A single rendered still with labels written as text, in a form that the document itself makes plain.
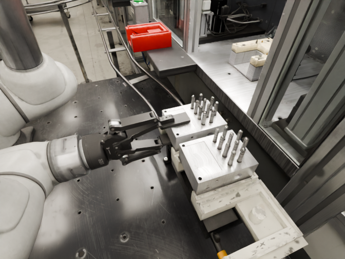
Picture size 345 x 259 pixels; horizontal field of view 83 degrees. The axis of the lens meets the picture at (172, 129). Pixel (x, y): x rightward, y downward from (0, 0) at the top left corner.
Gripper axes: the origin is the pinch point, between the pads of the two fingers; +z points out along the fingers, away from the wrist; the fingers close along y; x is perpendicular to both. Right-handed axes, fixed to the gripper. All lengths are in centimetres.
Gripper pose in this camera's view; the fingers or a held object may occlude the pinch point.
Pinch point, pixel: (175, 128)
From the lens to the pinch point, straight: 46.0
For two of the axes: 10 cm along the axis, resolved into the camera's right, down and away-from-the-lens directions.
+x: -3.5, -6.7, 6.5
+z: 9.4, -2.6, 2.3
